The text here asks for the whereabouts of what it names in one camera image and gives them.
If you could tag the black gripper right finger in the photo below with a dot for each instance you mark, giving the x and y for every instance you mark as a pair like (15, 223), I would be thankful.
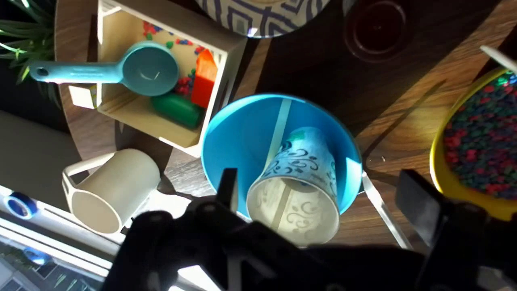
(423, 202)

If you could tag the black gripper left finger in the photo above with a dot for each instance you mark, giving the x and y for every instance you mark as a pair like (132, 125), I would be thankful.
(227, 188)

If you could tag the patterned paper cup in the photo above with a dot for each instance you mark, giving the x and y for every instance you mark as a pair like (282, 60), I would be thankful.
(300, 194)

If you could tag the clear spice shaker brown lid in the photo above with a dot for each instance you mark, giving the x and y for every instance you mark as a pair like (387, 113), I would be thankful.
(376, 26)

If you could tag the yellow bowl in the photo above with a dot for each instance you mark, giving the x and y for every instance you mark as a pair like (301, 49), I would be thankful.
(439, 171)

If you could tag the teal bowl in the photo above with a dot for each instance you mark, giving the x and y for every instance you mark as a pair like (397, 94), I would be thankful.
(237, 139)

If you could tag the colourful beads in bowl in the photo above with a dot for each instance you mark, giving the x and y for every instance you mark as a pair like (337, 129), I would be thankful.
(486, 139)

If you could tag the green block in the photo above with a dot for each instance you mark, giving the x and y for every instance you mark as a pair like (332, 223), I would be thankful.
(179, 110)

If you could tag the white mug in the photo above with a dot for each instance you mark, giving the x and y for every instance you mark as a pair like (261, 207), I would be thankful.
(116, 186)

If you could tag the orange red block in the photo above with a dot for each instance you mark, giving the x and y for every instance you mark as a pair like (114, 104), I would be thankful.
(204, 74)

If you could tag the white wooden box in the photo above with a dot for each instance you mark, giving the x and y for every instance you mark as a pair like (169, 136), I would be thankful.
(135, 115)

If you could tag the teal measuring scoop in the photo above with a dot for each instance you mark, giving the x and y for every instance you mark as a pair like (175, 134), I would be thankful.
(151, 68)

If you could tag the thin white stick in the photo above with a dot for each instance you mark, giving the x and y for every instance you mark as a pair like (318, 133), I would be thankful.
(498, 58)

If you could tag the patterned plate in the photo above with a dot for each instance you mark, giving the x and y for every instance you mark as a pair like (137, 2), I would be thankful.
(264, 16)

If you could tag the small blue round object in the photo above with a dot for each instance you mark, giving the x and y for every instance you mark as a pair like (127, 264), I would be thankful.
(22, 205)

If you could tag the green plant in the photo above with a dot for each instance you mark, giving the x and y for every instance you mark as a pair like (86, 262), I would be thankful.
(25, 37)

